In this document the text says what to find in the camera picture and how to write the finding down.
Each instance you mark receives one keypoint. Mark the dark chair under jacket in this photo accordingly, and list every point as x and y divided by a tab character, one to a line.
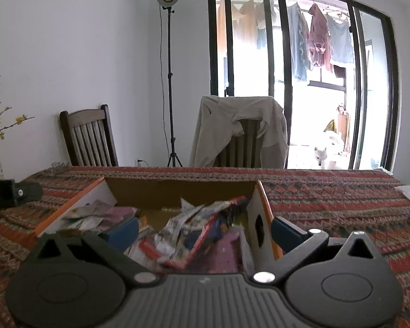
241	147

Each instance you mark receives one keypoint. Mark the beige hanging shirt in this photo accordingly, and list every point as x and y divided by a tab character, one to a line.
248	20

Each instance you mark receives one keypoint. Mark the red and blue snack packet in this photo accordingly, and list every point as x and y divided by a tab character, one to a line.
208	237

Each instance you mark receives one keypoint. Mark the orange cardboard box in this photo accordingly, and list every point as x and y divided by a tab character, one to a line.
164	191

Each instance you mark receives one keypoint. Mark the white printed snack packet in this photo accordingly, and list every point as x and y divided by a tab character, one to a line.
87	215

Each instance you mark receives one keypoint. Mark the silver snack packet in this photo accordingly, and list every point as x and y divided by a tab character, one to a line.
181	229

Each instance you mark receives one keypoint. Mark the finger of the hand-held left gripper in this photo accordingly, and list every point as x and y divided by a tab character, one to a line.
29	192

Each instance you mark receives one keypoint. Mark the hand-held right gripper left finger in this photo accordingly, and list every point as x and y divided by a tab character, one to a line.
123	230

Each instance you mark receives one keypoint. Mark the blue hanging shirt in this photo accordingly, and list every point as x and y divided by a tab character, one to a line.
299	41

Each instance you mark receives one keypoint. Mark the light blue hanging t-shirt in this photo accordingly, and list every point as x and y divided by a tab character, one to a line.
341	41

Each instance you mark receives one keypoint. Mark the dark wooden slatted chair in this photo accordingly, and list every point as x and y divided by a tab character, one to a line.
88	136

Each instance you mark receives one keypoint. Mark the black framed sliding glass door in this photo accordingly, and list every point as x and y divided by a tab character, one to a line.
391	92

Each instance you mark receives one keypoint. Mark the maroon hanging jacket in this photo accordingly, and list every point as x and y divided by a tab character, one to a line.
319	37

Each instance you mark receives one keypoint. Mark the pink snack packet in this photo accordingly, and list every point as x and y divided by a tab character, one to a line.
222	252
118	217

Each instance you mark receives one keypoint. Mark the orange snack packet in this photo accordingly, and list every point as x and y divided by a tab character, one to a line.
147	249

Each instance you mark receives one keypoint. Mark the floral fabric tissue cover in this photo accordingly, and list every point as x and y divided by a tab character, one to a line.
59	166

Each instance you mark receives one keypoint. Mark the beige jacket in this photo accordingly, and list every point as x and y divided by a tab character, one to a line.
211	129

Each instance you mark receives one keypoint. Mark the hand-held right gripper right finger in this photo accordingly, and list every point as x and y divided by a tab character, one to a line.
285	230

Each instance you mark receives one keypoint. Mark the white dog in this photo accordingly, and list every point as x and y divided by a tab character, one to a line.
324	152

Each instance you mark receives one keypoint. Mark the black light stand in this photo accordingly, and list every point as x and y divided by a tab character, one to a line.
170	92

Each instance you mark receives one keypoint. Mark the brown wooden balcony stand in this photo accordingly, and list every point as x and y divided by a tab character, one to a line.
343	129

